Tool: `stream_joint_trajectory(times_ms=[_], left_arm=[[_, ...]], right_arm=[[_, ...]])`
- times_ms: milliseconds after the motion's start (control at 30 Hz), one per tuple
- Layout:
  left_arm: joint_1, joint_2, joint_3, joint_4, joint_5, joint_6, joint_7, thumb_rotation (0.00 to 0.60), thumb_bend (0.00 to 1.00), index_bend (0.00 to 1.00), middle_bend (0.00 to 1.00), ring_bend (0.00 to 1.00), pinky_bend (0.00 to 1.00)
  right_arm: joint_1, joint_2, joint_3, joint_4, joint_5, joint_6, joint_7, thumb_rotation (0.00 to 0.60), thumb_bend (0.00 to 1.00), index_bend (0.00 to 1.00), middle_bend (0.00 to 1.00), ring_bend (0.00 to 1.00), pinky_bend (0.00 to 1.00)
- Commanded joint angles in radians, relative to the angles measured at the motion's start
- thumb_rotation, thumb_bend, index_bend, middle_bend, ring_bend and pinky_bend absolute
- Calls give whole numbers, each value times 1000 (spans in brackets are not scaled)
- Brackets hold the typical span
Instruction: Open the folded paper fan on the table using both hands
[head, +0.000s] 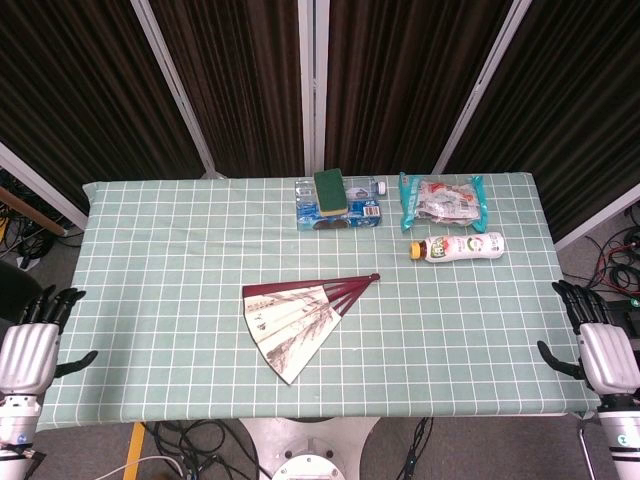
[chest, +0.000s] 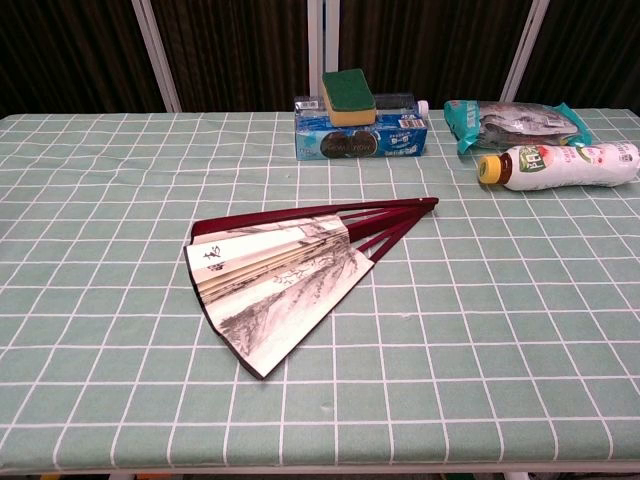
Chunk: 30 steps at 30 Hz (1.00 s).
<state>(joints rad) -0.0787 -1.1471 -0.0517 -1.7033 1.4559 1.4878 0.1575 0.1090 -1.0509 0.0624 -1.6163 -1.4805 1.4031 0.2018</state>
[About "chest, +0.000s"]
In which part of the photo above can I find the dark red folding fan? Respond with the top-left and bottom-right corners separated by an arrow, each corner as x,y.
183,196 -> 440,382

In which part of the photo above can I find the blue cookie package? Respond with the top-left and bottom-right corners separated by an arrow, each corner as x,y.
293,94 -> 430,162

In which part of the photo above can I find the green yellow scrub sponge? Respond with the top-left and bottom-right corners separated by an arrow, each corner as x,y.
321,68 -> 377,128

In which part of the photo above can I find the green checked tablecloth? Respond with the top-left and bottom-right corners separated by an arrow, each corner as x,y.
0,109 -> 640,474

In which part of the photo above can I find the clear bottle white cap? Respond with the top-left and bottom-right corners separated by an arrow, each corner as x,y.
372,92 -> 432,119

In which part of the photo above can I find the teal snack bag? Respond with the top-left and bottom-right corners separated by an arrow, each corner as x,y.
443,98 -> 594,155

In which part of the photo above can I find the white drink bottle yellow cap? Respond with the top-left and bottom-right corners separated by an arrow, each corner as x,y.
477,141 -> 640,193

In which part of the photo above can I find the black partition panel white frame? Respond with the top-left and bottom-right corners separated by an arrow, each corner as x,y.
0,0 -> 182,119
499,0 -> 640,112
142,0 -> 322,114
323,0 -> 549,109

